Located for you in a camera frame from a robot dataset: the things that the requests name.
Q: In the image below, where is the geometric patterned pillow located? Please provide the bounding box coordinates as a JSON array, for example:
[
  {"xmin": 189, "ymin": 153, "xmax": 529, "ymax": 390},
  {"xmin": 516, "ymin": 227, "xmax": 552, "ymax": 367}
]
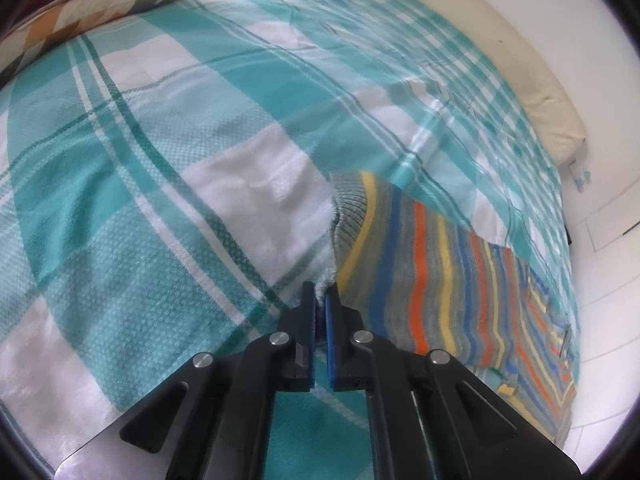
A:
[{"xmin": 0, "ymin": 0, "xmax": 184, "ymax": 87}]

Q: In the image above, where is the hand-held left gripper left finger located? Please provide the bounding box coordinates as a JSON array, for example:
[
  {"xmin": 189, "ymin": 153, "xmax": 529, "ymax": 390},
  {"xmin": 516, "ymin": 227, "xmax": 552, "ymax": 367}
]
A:
[{"xmin": 120, "ymin": 281, "xmax": 317, "ymax": 480}]

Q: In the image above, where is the teal plaid bedspread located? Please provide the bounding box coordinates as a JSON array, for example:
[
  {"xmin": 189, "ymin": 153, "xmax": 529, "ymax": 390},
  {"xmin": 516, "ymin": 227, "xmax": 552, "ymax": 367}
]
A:
[{"xmin": 0, "ymin": 0, "xmax": 583, "ymax": 480}]

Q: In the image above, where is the striped knit sweater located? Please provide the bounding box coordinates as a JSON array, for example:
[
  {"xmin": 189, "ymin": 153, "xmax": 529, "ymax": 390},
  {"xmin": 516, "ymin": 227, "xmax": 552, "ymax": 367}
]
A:
[{"xmin": 327, "ymin": 171, "xmax": 582, "ymax": 443}]

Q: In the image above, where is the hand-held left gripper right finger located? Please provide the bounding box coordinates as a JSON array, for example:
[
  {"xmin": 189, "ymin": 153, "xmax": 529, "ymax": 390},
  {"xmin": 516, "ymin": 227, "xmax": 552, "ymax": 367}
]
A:
[{"xmin": 325, "ymin": 294, "xmax": 581, "ymax": 480}]

